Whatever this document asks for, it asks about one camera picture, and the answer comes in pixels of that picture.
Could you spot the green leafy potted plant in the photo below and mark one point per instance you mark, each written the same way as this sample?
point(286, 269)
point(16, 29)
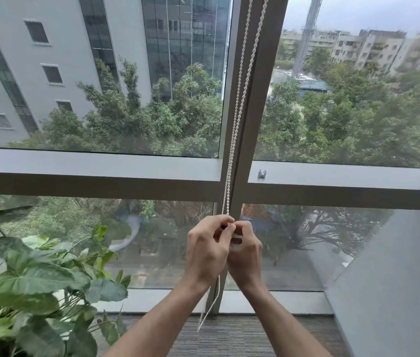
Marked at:
point(35, 289)

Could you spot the person's right fingers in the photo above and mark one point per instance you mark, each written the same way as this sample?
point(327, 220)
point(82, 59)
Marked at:
point(242, 229)

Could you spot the person's left forearm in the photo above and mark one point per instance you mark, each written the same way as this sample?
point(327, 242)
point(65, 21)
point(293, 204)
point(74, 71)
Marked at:
point(158, 323)

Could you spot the person's right hand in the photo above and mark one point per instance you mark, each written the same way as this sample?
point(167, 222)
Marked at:
point(245, 256)

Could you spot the person's right forearm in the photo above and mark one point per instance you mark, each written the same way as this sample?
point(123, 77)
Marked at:
point(284, 323)

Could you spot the lattice tower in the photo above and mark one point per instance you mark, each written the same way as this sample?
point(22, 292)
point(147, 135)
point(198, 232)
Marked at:
point(306, 35)

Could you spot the person's left hand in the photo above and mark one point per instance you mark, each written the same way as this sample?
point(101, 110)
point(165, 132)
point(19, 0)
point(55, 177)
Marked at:
point(204, 252)

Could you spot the grey metal window frame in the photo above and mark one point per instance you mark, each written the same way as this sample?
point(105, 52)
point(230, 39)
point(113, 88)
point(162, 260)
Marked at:
point(238, 174)

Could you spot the person's left thumb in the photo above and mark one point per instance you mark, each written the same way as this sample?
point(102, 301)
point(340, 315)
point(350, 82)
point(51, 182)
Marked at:
point(223, 231)

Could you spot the grey multistorey building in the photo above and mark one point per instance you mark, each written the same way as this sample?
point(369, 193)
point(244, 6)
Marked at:
point(61, 63)

